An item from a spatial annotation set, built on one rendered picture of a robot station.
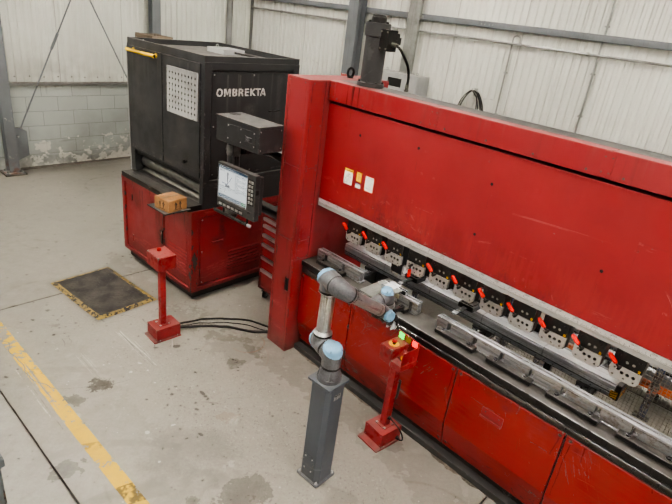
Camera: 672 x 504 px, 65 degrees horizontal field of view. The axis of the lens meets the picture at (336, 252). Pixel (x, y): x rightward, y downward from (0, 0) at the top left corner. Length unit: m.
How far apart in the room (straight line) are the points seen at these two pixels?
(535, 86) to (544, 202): 4.64
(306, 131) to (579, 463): 2.74
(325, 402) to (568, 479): 1.44
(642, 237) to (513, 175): 0.73
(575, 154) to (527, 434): 1.64
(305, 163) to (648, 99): 4.46
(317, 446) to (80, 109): 7.36
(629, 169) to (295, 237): 2.41
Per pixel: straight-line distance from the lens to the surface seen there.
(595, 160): 2.95
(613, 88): 7.31
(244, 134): 3.98
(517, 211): 3.17
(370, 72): 3.86
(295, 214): 4.13
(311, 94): 3.91
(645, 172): 2.89
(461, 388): 3.61
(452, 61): 8.20
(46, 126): 9.45
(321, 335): 3.13
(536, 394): 3.38
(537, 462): 3.55
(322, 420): 3.30
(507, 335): 3.74
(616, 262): 3.01
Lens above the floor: 2.74
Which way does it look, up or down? 24 degrees down
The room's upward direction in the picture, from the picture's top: 8 degrees clockwise
